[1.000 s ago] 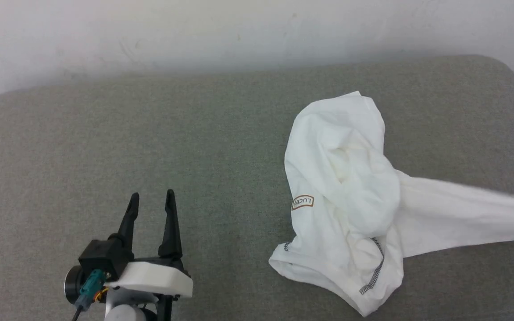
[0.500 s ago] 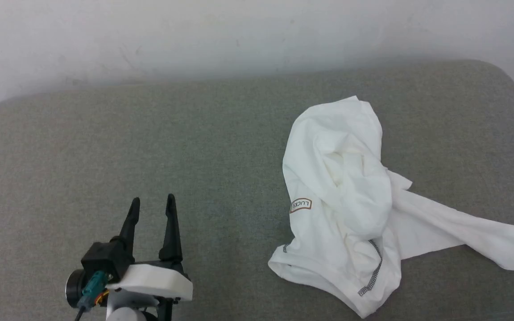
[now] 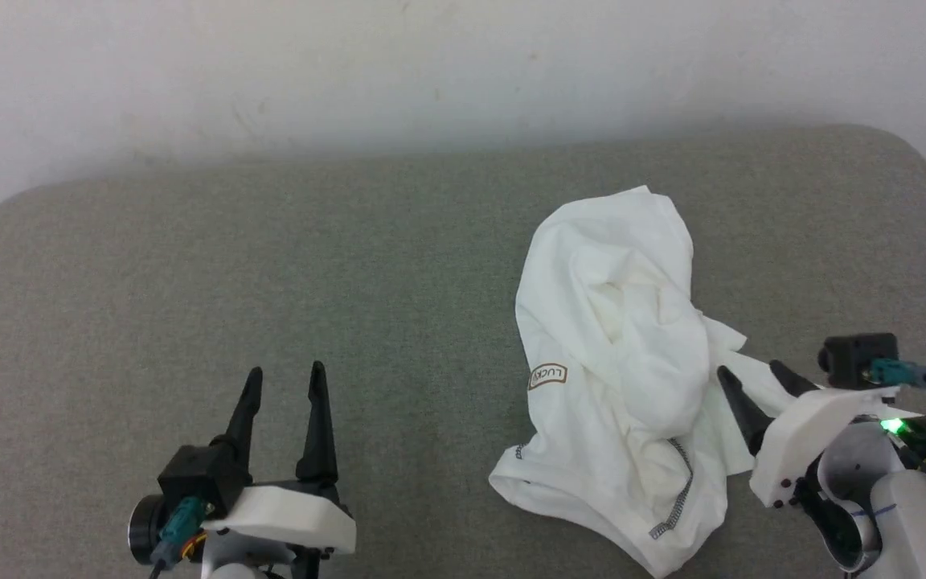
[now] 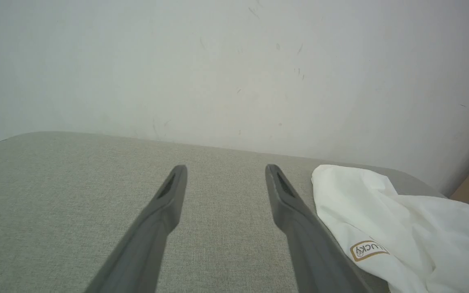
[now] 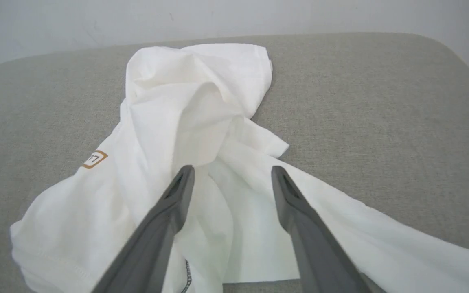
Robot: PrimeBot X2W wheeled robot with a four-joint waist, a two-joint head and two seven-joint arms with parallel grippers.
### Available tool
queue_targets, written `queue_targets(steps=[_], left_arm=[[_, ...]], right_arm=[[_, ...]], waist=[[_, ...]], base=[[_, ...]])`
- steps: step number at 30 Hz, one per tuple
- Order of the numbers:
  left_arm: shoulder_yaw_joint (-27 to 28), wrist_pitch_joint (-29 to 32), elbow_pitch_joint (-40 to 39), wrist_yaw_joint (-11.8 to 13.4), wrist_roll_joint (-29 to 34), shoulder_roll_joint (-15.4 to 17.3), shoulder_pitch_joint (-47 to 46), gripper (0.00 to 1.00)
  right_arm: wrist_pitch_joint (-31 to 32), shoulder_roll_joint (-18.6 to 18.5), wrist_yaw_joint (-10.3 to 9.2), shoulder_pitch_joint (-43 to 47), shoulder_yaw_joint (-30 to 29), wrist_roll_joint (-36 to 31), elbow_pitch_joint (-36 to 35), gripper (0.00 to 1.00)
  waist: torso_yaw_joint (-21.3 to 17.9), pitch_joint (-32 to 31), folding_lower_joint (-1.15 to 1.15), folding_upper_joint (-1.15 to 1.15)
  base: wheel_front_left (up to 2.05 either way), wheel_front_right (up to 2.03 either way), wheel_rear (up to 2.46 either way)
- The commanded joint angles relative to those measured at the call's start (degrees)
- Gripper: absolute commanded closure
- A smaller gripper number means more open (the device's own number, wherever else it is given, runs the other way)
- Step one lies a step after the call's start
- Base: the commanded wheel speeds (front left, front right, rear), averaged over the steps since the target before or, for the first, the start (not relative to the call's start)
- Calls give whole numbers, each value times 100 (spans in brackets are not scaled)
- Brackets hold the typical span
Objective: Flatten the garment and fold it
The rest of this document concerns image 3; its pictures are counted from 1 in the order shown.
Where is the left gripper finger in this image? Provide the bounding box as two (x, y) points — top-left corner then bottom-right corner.
(295, 360), (341, 486)
(211, 367), (264, 474)

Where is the white long-sleeve garment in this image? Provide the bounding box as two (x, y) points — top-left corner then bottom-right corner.
(489, 185), (822, 578)

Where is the right camera cable teal plug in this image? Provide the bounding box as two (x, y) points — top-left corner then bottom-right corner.
(869, 359), (926, 413)

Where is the camera cable teal plug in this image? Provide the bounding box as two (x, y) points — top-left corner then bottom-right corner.
(869, 359), (926, 413)
(150, 496), (215, 579)

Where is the left camera cable teal plug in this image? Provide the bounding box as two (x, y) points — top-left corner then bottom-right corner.
(150, 496), (215, 579)

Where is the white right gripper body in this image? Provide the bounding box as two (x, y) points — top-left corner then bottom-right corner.
(750, 386), (903, 510)

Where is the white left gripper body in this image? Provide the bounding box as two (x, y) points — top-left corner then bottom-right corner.
(204, 481), (357, 556)

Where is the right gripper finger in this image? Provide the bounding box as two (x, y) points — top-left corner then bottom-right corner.
(716, 365), (776, 458)
(768, 359), (822, 399)

